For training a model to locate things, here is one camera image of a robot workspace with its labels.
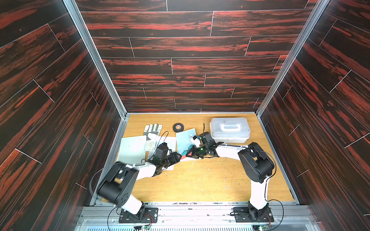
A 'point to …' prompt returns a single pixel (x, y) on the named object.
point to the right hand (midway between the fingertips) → (187, 153)
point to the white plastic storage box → (230, 130)
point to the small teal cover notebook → (183, 142)
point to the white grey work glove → (151, 134)
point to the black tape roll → (178, 127)
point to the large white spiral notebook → (172, 145)
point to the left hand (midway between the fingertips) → (180, 157)
